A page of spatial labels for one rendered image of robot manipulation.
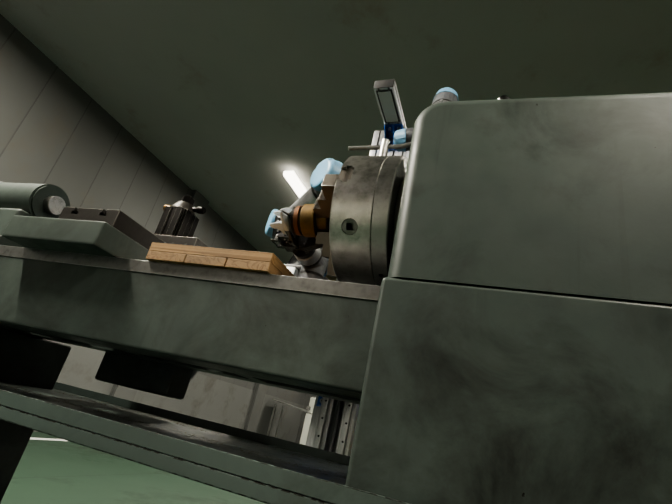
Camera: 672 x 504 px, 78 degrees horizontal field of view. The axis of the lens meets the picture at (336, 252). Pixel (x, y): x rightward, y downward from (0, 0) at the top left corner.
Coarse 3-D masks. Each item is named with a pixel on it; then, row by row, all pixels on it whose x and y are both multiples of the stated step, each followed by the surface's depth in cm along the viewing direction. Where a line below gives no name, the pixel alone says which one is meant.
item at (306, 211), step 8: (296, 208) 102; (304, 208) 101; (312, 208) 100; (296, 216) 101; (304, 216) 100; (312, 216) 99; (296, 224) 101; (304, 224) 100; (312, 224) 99; (320, 224) 100; (328, 224) 105; (296, 232) 102; (304, 232) 101; (312, 232) 101
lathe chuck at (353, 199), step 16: (352, 160) 91; (368, 160) 90; (384, 160) 89; (352, 176) 87; (368, 176) 86; (336, 192) 86; (352, 192) 85; (368, 192) 84; (336, 208) 85; (352, 208) 84; (368, 208) 83; (336, 224) 85; (368, 224) 83; (336, 240) 86; (352, 240) 85; (368, 240) 83; (336, 256) 87; (352, 256) 86; (368, 256) 85; (336, 272) 91; (352, 272) 89; (368, 272) 87
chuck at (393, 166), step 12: (396, 156) 91; (384, 168) 86; (396, 168) 86; (384, 180) 84; (396, 180) 86; (384, 192) 83; (396, 192) 87; (384, 204) 82; (372, 216) 82; (384, 216) 82; (372, 228) 83; (384, 228) 82; (372, 240) 83; (384, 240) 82; (372, 252) 84; (384, 252) 83; (372, 264) 86; (384, 264) 84; (384, 276) 87
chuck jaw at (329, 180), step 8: (328, 176) 92; (336, 176) 91; (344, 176) 88; (328, 184) 90; (320, 192) 96; (328, 192) 91; (320, 200) 94; (328, 200) 94; (320, 208) 96; (328, 208) 96; (320, 216) 99; (328, 216) 98
